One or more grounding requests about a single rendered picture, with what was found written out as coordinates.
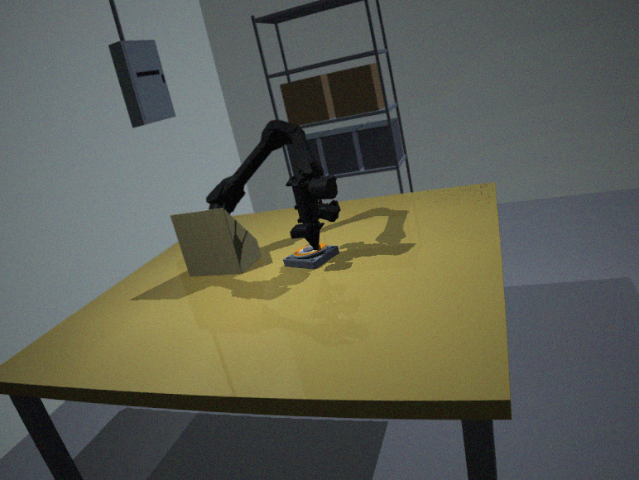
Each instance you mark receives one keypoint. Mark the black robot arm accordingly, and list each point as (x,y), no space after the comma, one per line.
(228,193)

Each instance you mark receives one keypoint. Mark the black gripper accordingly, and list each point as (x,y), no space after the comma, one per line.
(310,229)

